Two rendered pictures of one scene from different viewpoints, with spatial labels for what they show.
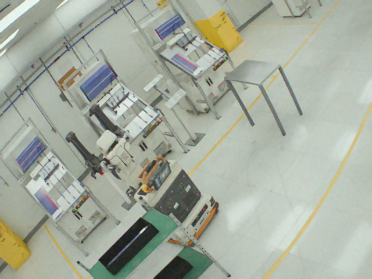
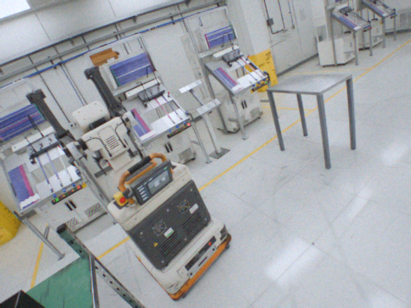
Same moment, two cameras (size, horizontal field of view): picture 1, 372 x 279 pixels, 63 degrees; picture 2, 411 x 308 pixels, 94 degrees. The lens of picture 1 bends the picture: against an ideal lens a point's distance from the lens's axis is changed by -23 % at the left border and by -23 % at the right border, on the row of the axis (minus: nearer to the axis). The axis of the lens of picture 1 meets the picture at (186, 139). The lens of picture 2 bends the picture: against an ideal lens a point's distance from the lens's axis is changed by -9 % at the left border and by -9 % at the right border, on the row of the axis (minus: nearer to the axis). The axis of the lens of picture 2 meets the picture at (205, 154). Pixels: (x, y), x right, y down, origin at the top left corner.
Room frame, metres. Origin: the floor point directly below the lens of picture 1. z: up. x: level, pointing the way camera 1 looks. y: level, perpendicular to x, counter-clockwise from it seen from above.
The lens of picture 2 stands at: (2.07, 0.00, 1.43)
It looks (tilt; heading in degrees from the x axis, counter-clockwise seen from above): 25 degrees down; 2
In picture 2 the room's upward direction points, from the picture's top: 23 degrees counter-clockwise
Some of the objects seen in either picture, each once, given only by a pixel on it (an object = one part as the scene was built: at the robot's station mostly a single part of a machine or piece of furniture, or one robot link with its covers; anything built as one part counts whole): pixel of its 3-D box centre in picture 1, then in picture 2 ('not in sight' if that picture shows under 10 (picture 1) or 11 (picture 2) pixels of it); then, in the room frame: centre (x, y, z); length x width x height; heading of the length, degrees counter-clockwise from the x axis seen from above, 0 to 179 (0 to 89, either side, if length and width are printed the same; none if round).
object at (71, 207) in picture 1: (64, 199); (59, 184); (4.45, 1.91, 0.66); 1.01 x 0.73 x 1.31; 23
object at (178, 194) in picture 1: (164, 193); (159, 208); (3.30, 0.49, 0.59); 0.55 x 0.34 x 0.83; 125
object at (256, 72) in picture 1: (265, 96); (311, 118); (4.08, -1.13, 0.40); 0.70 x 0.45 x 0.80; 17
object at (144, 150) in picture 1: (135, 146); (163, 148); (5.19, 0.66, 0.31); 0.70 x 0.65 x 0.62; 113
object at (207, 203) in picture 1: (199, 215); (200, 252); (3.12, 0.33, 0.23); 0.41 x 0.02 x 0.08; 125
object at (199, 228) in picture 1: (179, 217); (177, 241); (3.37, 0.54, 0.16); 0.67 x 0.64 x 0.25; 35
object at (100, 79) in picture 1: (97, 82); (131, 69); (5.10, 0.56, 1.52); 0.51 x 0.13 x 0.27; 113
